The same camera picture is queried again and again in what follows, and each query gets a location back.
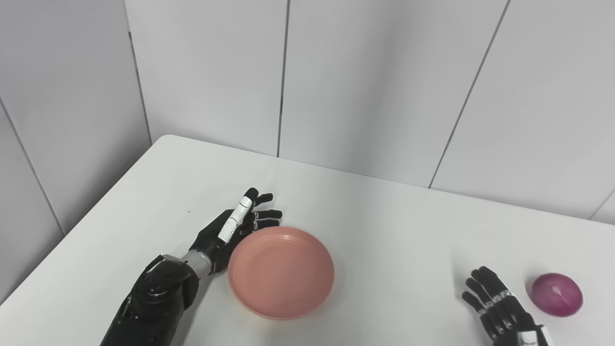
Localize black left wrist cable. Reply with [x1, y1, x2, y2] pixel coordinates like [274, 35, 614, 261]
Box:
[142, 255, 189, 279]

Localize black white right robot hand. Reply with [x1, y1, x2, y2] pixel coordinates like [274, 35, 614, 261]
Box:
[462, 266, 555, 346]

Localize pink round plate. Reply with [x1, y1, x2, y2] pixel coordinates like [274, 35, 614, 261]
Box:
[227, 226, 335, 321]

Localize purple red onion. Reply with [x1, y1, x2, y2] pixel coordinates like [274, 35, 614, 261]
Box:
[531, 273, 584, 317]

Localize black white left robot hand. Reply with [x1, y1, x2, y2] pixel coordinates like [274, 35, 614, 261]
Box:
[189, 187, 283, 274]

